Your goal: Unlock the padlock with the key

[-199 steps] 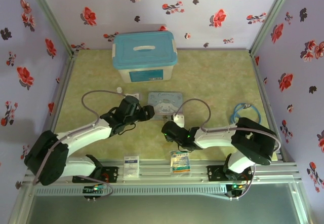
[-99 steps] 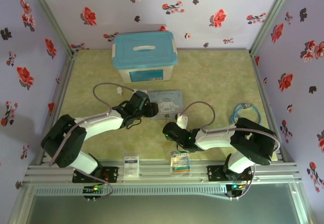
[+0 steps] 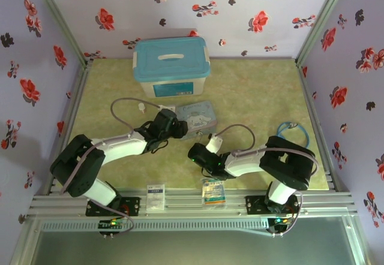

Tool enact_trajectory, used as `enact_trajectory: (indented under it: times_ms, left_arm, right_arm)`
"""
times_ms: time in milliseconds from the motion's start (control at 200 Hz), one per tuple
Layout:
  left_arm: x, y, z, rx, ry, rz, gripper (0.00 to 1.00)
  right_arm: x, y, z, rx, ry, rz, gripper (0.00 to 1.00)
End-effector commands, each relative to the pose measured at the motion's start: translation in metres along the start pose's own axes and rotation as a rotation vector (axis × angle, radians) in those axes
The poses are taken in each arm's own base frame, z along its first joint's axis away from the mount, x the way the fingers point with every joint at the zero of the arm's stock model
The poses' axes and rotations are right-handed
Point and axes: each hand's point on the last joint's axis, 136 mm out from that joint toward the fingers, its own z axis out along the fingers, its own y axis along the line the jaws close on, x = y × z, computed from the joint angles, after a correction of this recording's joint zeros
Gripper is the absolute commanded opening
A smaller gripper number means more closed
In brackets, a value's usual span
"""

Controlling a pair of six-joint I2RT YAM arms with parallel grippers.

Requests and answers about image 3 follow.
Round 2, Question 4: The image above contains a blue cartoon tin box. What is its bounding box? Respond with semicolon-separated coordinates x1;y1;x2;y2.
173;100;218;141

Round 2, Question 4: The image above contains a blue green printed packet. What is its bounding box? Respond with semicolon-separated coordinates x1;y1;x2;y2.
201;177;228;210

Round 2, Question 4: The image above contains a blue lidded plastic storage box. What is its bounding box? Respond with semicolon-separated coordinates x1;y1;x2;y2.
132;36;211;99

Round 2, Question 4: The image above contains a white clear packet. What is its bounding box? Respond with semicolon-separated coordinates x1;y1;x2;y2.
146;183;167;212

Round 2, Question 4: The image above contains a right circuit board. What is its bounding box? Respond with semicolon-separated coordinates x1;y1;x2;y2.
271;216;294;227

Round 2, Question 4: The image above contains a circuit board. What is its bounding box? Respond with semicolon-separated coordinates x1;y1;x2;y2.
98;219;127;230
271;216;294;227

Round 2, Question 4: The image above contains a left circuit board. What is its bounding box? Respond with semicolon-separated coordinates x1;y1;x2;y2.
98;219;127;230

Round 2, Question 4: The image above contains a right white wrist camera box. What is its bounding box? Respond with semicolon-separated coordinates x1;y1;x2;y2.
206;134;224;153

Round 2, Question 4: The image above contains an aluminium frame rail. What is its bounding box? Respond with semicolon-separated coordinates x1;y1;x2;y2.
28;186;358;218

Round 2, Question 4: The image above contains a left arm grey cable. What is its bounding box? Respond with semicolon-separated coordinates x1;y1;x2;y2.
59;98;161;235

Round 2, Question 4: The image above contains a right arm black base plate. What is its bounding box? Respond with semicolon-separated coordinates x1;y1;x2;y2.
245;195;300;215

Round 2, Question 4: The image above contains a slotted grey cable duct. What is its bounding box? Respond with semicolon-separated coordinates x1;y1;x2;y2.
40;219;270;232

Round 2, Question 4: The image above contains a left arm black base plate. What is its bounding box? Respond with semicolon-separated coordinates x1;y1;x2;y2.
86;197;141;217

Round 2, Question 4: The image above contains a blue coiled cable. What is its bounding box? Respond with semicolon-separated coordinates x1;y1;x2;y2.
275;121;311;149

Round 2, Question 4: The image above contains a left aluminium corner post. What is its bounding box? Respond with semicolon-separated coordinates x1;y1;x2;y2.
29;0;92;68

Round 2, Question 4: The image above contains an aluminium corner post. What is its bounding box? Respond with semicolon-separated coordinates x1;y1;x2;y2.
295;0;351;68
29;0;92;68

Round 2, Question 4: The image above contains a right aluminium corner post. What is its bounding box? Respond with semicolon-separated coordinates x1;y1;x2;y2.
295;0;351;68

